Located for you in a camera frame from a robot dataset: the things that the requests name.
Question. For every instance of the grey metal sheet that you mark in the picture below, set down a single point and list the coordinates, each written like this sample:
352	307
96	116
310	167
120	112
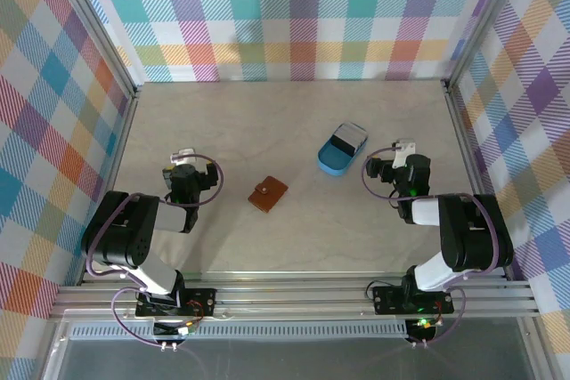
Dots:
289	362

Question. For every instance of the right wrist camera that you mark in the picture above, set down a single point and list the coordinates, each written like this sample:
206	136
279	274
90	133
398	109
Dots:
403	151

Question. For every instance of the aluminium corner post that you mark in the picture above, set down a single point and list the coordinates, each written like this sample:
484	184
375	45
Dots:
484	19
95	19

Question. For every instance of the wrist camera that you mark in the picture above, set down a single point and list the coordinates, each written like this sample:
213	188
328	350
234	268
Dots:
182	155
403	151

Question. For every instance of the brown leather card holder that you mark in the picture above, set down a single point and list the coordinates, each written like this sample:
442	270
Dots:
267	197

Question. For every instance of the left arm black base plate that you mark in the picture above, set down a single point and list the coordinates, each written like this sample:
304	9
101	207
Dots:
205	302

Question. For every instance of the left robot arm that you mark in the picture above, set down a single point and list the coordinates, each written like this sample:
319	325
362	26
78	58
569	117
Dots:
120	228

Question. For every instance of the stack of cards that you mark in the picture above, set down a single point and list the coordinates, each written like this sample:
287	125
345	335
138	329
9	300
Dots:
349	135

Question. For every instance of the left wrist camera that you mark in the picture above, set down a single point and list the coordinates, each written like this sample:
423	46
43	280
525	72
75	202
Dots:
182	155

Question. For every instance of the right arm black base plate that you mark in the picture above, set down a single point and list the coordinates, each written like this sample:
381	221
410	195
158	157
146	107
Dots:
387	302

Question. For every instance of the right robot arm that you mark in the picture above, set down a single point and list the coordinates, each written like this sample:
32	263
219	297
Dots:
472	233

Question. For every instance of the aluminium side rail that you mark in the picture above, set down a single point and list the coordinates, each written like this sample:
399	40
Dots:
114	175
473	175

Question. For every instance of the blue plastic tray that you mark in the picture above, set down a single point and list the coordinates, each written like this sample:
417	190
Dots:
331	166

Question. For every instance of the small controller board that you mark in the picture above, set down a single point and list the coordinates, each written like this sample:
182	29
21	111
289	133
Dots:
420	323
187	330

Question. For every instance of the wide aluminium frame rail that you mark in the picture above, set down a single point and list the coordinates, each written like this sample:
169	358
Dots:
289	297

